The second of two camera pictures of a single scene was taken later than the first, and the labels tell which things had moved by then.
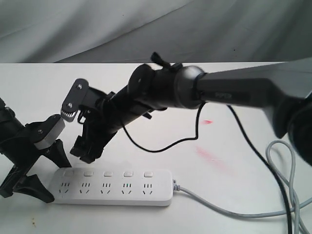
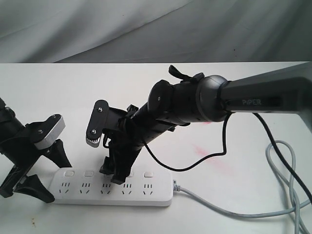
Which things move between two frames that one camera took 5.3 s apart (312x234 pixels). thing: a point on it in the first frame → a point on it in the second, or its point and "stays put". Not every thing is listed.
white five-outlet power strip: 112,186 stays put
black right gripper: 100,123 → 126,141
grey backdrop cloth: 34,31 stays put
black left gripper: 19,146 stays put
